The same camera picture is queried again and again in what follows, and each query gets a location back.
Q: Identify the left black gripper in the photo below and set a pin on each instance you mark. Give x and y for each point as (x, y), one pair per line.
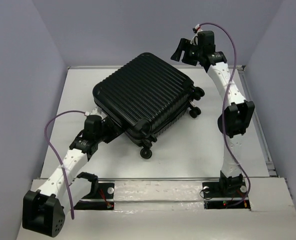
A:
(113, 133)

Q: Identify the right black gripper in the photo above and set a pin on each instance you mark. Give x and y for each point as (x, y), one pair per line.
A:
(183, 46)

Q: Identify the black hard-shell suitcase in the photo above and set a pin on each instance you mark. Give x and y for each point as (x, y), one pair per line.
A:
(145, 97)

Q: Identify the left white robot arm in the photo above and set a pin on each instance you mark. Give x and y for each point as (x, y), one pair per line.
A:
(45, 210)

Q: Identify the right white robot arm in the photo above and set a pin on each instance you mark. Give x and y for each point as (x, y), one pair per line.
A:
(236, 113)

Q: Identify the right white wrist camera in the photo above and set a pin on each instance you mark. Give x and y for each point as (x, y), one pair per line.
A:
(197, 29)

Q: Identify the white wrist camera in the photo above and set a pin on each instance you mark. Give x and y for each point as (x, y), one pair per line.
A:
(197, 29)
(96, 111)

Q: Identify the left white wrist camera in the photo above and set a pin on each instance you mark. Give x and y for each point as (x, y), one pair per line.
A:
(96, 111)

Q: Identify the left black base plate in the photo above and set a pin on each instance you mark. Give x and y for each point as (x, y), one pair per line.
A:
(102, 200)

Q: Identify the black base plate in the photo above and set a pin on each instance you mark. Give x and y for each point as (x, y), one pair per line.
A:
(214, 199)
(102, 200)

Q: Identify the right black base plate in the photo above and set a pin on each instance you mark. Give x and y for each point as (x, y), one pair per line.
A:
(214, 199)

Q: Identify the metal table edge rail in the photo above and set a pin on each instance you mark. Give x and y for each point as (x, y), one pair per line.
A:
(257, 124)

